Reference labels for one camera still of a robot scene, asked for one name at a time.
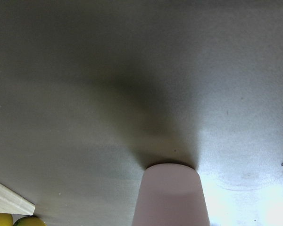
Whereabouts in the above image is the pink cup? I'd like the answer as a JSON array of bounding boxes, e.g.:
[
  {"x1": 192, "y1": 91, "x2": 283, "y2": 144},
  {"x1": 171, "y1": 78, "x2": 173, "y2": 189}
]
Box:
[{"x1": 132, "y1": 163, "x2": 210, "y2": 226}]

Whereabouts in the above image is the green lime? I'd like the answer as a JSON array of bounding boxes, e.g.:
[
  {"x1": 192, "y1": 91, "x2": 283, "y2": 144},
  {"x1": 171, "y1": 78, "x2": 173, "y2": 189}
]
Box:
[{"x1": 13, "y1": 216, "x2": 47, "y2": 226}]

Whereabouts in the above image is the bamboo cutting board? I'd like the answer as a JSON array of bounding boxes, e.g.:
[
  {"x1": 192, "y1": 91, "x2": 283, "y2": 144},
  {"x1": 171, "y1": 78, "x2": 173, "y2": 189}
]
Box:
[{"x1": 0, "y1": 183, "x2": 35, "y2": 216}]

